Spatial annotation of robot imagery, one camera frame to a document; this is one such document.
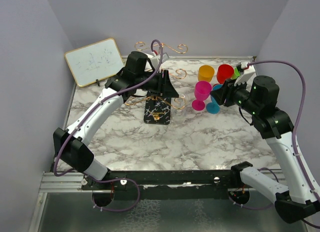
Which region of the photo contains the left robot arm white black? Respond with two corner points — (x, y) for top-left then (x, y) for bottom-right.
(53, 51), (179, 190)

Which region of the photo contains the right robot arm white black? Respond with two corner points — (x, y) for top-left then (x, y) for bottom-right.
(210, 76), (320, 224)

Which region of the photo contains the blue wine glass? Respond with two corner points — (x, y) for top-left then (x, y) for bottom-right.
(206, 84), (223, 114)

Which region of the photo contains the gold framed whiteboard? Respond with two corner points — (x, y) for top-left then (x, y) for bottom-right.
(64, 38), (124, 88)

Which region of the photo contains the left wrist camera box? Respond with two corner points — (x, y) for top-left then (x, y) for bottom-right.
(145, 53), (170, 69)

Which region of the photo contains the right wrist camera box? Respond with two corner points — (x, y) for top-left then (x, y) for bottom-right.
(234, 61), (256, 86)

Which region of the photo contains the magenta wine glass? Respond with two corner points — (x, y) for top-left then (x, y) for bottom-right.
(191, 80), (212, 111)

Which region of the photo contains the gold wire glass rack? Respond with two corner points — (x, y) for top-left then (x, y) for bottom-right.
(125, 41), (189, 125)

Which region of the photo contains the orange wine glass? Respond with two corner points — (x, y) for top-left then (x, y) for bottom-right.
(197, 65), (215, 83)

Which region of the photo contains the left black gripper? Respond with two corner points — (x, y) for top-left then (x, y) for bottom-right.
(136, 69), (180, 98)

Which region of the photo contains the clear wine glass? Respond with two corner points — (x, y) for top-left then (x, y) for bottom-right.
(171, 94), (188, 124)

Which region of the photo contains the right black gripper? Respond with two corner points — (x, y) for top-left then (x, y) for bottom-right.
(210, 75), (261, 115)

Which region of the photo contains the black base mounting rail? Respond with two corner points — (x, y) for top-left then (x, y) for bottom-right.
(81, 169), (245, 201)

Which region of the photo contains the green wine glass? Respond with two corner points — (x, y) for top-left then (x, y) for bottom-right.
(231, 67), (241, 80)

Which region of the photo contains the red wine glass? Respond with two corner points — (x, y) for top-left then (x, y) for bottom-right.
(216, 64), (234, 84)

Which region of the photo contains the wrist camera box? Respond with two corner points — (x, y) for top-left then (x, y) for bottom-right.
(145, 53), (170, 69)
(234, 61), (256, 86)

